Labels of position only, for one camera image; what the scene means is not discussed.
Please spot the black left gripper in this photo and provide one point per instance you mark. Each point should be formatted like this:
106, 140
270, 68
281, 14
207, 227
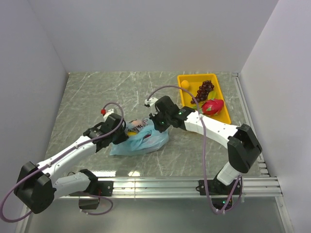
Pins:
124, 136

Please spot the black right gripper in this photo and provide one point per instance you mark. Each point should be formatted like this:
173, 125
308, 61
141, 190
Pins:
162, 128

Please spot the light blue plastic bag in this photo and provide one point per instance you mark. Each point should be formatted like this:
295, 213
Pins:
146, 140

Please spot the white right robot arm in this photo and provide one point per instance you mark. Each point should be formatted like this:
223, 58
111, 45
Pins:
241, 143

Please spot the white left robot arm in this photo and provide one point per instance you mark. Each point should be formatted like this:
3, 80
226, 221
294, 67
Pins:
40, 184

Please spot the small orange fruit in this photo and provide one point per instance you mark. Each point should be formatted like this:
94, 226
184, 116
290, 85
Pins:
185, 84

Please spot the red dragon fruit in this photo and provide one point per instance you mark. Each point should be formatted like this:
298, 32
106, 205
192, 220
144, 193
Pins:
212, 107

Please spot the dark red grape bunch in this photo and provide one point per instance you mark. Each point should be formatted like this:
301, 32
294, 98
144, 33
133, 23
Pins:
204, 90

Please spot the yellow plastic tray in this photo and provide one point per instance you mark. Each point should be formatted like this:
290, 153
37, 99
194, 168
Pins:
188, 95

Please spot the yellow green mango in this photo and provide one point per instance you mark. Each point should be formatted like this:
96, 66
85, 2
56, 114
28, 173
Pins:
212, 95

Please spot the aluminium rail frame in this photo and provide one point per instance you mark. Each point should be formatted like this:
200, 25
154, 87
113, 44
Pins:
156, 192

